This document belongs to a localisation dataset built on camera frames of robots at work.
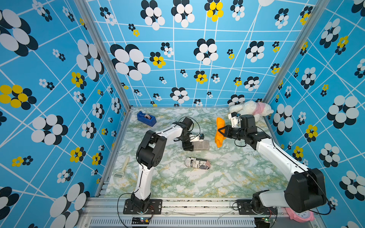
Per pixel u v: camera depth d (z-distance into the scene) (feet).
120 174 2.80
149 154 1.81
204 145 3.07
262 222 2.28
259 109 3.47
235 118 2.49
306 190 1.32
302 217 2.26
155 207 2.43
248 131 2.10
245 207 2.41
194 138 2.77
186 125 2.66
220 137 2.59
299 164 1.48
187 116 2.77
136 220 2.37
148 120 3.45
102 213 2.41
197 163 2.83
